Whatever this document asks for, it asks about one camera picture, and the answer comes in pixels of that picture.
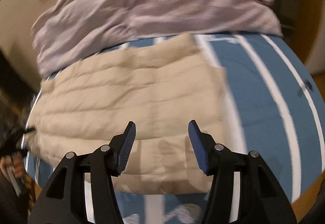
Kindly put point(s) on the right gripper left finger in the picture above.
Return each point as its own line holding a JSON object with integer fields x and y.
{"x": 62, "y": 199}

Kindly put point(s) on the person's left hand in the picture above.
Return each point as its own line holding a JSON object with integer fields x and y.
{"x": 15, "y": 161}

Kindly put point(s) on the lilac crumpled duvet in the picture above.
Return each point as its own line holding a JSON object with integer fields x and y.
{"x": 74, "y": 29}

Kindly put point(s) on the blue white striped bedsheet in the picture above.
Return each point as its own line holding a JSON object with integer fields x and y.
{"x": 273, "y": 147}

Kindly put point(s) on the beige quilted down jacket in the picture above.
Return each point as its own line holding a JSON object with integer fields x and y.
{"x": 161, "y": 88}

